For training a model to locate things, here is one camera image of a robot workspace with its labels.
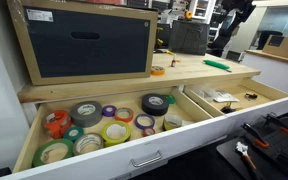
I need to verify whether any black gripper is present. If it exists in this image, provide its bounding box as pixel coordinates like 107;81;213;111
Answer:
221;0;257;23

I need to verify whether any orange masking tape roll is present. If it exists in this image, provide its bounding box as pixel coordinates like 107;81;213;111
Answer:
150;65;167;77

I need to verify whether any small green tape roll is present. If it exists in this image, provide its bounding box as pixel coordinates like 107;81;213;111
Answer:
164;94;177;105

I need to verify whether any black tape roll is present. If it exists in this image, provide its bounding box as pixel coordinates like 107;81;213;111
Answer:
141;93;170;117

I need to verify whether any white yellow tape roll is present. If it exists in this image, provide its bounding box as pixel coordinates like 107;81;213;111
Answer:
162;113;184;132

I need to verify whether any white wooden drawer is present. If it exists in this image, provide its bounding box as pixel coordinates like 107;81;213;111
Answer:
0;77;288;180

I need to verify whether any blue tape roll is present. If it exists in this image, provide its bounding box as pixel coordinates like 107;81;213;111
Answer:
134;113;156;131

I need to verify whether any tiny red tape roll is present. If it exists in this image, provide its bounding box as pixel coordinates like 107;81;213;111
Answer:
141;126;157;138

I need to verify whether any red orange tape roll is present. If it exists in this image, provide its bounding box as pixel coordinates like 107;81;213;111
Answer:
113;107;135;124

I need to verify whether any small purple tape roll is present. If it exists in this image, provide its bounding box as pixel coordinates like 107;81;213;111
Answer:
101;104;118;118

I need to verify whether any yellow green tape roll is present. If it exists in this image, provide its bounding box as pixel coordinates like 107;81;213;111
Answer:
100;120;133;148

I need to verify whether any clear packing tape roll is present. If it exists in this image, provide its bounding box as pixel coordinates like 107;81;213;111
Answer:
72;132;105;157

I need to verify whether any teal tape roll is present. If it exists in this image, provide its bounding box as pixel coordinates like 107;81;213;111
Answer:
62;125;85;143

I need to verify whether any large green tape roll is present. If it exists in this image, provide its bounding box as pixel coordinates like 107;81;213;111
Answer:
32;138;75;168

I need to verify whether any white shelf cabinet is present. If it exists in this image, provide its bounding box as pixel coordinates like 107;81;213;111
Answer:
187;0;218;24

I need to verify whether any black office chair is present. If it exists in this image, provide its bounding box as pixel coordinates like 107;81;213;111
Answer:
207;33;233;58

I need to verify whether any dark chair backrest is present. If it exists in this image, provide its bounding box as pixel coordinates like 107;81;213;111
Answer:
257;30;284;51

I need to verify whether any yellow round object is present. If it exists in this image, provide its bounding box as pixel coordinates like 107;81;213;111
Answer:
183;10;194;21

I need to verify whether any green toothbrush case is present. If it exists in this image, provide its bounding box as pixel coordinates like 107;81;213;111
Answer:
202;59;233;73

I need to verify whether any plain cardboard box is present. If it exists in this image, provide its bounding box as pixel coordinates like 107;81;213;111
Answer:
262;34;288;60

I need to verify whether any wood topped white counter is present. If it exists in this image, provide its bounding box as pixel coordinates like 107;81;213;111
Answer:
242;49;288;96

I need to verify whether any red capped glue bottle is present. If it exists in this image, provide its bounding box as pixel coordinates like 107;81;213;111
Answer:
170;53;178;68

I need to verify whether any silver foil bag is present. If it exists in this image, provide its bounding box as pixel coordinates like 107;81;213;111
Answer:
212;90;241;104

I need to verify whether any black yellow spring clamp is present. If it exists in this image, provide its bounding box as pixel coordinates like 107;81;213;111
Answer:
220;101;243;115

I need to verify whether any black orange spring clamp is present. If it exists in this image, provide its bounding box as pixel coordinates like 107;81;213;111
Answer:
241;122;271;150
263;112;288;135

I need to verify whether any black mat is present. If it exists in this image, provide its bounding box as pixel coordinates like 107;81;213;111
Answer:
216;114;288;180

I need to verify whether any cardboard box with dark panel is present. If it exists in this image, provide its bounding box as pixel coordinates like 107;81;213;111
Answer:
6;0;159;87

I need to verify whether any orange handled scraper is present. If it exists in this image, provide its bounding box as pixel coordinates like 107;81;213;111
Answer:
235;141;262;180

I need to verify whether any metal drawer handle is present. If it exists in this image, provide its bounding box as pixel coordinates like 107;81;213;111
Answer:
129;149;164;169

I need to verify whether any grey duct tape roll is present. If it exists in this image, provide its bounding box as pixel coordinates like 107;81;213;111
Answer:
69;100;104;128

